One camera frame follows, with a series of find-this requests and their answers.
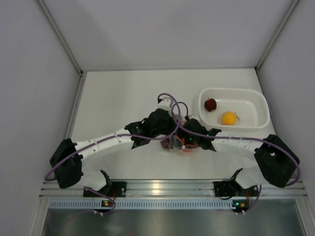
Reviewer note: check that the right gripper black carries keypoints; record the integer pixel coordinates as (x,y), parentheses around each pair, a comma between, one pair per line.
(184,134)

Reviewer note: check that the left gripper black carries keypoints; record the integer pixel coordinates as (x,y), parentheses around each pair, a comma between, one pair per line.
(173,125)

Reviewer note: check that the clear zip top bag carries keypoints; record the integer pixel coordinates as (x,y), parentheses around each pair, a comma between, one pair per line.
(177,142)

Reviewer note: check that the yellow fake peach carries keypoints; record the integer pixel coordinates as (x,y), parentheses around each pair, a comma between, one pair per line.
(229,118)

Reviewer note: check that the dark red fake apple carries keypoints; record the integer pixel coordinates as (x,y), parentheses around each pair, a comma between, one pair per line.
(210,105)

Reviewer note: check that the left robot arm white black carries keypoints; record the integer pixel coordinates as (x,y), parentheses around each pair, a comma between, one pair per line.
(72,161)

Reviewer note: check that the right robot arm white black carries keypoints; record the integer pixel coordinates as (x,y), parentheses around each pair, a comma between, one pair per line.
(276,163)

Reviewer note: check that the orange fake peach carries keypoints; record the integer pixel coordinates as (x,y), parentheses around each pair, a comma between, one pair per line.
(186,150)

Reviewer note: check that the purple fake grapes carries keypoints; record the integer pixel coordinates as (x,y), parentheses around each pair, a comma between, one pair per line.
(166,144)

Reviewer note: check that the white perforated plastic basket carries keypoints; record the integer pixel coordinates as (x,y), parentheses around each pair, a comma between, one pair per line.
(250,107)

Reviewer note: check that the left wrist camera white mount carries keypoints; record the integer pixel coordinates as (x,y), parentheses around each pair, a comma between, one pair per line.
(165,103)

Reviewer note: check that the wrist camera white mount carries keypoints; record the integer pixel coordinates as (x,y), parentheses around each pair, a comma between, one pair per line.
(165,103)
(188,117)

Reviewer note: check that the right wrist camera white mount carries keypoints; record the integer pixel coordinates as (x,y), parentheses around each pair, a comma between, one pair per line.
(188,117)

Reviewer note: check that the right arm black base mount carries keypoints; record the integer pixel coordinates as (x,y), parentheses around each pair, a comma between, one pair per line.
(231,188)

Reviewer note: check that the aluminium mounting rail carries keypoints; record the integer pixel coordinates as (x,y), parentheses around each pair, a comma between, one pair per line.
(183,188)

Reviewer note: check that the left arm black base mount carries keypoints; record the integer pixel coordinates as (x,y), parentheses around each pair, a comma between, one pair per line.
(114,189)

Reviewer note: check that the white slotted cable duct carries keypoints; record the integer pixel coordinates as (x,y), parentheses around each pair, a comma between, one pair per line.
(98,204)

